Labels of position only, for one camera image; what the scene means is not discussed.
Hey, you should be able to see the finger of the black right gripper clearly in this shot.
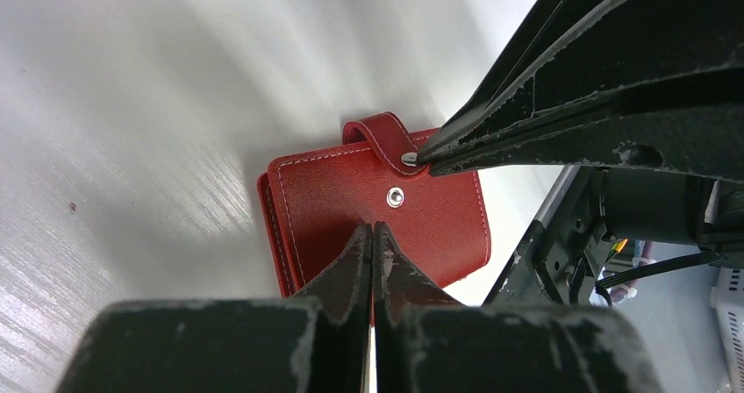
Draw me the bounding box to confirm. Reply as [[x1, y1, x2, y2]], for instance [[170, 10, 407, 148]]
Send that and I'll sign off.
[[418, 0, 743, 164], [429, 70, 743, 182]]

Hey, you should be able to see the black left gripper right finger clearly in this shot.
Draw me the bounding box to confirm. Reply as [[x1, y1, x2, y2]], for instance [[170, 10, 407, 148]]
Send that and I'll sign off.
[[373, 222, 663, 392]]

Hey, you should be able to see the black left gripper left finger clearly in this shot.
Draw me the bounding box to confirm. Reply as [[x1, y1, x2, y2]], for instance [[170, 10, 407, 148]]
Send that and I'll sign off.
[[57, 224, 372, 392]]

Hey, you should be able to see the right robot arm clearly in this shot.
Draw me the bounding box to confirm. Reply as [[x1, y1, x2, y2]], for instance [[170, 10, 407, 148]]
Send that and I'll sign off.
[[404, 0, 743, 304]]

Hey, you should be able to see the white plastic storage basket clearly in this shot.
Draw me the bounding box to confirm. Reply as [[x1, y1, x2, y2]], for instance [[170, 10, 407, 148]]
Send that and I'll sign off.
[[711, 268, 743, 392]]

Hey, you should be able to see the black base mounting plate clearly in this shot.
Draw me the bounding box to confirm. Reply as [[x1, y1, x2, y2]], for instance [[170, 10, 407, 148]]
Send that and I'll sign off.
[[483, 166, 617, 305]]

